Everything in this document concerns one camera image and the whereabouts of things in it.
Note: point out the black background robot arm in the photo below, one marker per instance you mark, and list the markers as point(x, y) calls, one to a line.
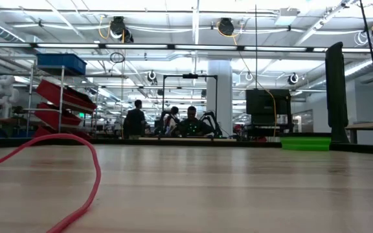
point(210, 118)

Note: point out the person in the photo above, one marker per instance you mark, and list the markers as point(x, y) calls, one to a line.
point(191, 127)
point(170, 124)
point(135, 121)

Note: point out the white building column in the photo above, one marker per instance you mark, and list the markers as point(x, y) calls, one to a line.
point(219, 90)

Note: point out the black cabinet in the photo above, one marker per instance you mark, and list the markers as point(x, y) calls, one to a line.
point(267, 103)

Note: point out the green plastic tray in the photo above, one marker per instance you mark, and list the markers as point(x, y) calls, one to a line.
point(304, 144)

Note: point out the metal shelf rack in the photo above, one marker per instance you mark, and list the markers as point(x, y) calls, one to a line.
point(61, 97)

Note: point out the red shelf bin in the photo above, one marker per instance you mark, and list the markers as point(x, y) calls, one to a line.
point(44, 132)
point(50, 92)
point(50, 116)

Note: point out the blue storage bin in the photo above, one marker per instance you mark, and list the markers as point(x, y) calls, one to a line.
point(60, 63)

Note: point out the wooden top workbench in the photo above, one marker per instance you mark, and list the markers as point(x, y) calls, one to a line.
point(368, 125)

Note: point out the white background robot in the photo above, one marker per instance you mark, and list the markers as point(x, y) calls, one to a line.
point(3, 94)

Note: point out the black background rig frame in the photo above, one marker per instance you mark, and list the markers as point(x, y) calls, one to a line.
point(189, 76)

